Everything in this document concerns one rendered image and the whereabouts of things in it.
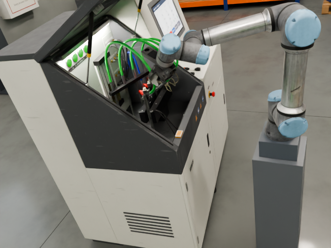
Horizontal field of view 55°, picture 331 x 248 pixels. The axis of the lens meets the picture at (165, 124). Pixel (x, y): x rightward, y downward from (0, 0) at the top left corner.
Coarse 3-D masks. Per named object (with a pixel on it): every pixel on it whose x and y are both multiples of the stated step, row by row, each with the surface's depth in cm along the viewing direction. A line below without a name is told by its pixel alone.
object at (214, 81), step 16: (128, 0) 190; (144, 0) 200; (176, 0) 249; (112, 16) 199; (128, 16) 196; (144, 16) 197; (144, 32) 200; (208, 80) 222; (208, 96) 222; (224, 96) 282; (208, 112) 223; (224, 112) 285; (224, 128) 286; (224, 144) 289
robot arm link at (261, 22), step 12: (264, 12) 126; (276, 12) 122; (228, 24) 128; (240, 24) 126; (252, 24) 125; (264, 24) 125; (276, 24) 124; (192, 36) 128; (204, 36) 129; (216, 36) 128; (228, 36) 128; (240, 36) 129
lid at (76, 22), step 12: (96, 0) 119; (108, 0) 162; (84, 12) 123; (96, 12) 125; (72, 24) 128; (84, 24) 150; (60, 36) 133; (72, 36) 158; (48, 48) 138; (36, 60) 144
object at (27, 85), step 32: (32, 32) 177; (0, 64) 154; (32, 64) 149; (32, 96) 161; (32, 128) 176; (64, 128) 169; (64, 160) 185; (64, 192) 205; (96, 192) 195; (96, 224) 216
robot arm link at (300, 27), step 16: (288, 16) 113; (304, 16) 108; (288, 32) 111; (304, 32) 111; (288, 48) 117; (304, 48) 115; (288, 64) 122; (304, 64) 121; (288, 80) 125; (304, 80) 125; (288, 96) 129; (288, 112) 131; (304, 112) 132; (288, 128) 134; (304, 128) 134
